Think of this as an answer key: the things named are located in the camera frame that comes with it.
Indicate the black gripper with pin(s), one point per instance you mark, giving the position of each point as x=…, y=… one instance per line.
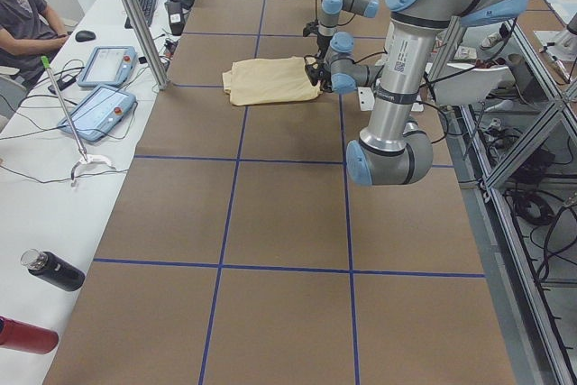
x=323, y=75
x=323, y=48

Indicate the yellow long-sleeve printed shirt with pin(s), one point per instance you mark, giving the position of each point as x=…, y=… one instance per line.
x=268, y=81

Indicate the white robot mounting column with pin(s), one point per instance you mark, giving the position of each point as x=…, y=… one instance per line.
x=366, y=101

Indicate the white plastic chair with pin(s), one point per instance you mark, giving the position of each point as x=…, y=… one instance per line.
x=472, y=87

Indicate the black keyboard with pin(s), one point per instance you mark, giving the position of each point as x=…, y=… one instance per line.
x=148, y=9

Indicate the brown paper table cover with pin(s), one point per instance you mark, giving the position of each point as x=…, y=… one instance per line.
x=239, y=251

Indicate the far teach pendant tablet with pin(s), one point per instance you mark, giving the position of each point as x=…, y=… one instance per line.
x=108, y=65

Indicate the teach pendant tablet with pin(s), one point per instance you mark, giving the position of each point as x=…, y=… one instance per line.
x=108, y=65
x=100, y=111

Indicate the near teach pendant tablet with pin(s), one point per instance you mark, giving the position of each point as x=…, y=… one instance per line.
x=100, y=111

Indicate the black computer mouse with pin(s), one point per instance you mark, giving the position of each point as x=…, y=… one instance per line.
x=84, y=36

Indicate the white curved stand base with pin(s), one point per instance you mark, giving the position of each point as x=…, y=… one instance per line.
x=88, y=160

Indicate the metal rod green tip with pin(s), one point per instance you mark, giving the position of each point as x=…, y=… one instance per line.
x=81, y=147

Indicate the seated person grey shirt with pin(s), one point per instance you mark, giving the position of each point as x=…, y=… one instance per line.
x=30, y=29

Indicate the black water bottle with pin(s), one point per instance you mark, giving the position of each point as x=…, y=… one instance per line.
x=51, y=268

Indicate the red water bottle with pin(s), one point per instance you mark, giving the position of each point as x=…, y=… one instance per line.
x=24, y=337

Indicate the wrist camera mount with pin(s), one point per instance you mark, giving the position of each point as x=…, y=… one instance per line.
x=313, y=71
x=310, y=28

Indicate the aluminium frame post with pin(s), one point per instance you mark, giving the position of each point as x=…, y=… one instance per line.
x=146, y=41

